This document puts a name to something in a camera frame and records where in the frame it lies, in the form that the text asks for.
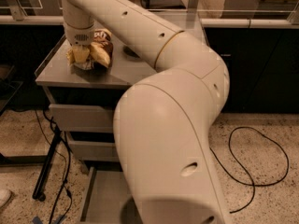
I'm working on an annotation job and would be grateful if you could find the white paper bowl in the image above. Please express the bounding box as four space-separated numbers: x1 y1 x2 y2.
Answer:
122 46 138 58

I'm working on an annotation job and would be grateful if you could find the black table leg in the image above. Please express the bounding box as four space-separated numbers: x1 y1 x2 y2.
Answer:
0 127 61 202

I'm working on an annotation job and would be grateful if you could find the brown sea salt chip bag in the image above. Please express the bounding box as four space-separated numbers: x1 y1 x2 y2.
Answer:
66 29 114 70

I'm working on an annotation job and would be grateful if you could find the black floor cable left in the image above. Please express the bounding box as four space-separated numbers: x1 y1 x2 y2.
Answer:
33 109 73 224

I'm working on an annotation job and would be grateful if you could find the black floor cable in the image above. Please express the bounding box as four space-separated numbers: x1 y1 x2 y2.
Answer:
33 109 73 224
209 126 290 215

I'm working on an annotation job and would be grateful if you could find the middle grey drawer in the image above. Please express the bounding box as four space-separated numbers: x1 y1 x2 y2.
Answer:
66 132 119 162

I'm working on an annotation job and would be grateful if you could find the top grey drawer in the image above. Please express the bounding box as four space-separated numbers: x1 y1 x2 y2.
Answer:
50 104 114 133

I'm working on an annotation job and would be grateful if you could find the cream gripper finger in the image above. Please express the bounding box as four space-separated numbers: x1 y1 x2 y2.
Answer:
90 42 111 68
72 45 90 63

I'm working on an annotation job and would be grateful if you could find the open bottom grey drawer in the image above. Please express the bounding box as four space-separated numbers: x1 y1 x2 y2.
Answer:
77 167 143 224

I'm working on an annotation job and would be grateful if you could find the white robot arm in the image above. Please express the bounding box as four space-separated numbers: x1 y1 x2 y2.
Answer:
63 0 233 224

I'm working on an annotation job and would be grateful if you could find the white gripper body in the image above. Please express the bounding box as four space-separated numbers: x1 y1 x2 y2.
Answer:
64 23 94 46

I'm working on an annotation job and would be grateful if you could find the grey drawer cabinet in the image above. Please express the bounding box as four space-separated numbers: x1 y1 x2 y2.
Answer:
34 10 209 224

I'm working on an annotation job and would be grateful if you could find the black floor cable right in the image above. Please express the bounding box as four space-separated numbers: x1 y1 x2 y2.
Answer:
209 126 290 215

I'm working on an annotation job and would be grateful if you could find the white shoe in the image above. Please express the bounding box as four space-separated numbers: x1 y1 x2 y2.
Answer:
0 189 12 208

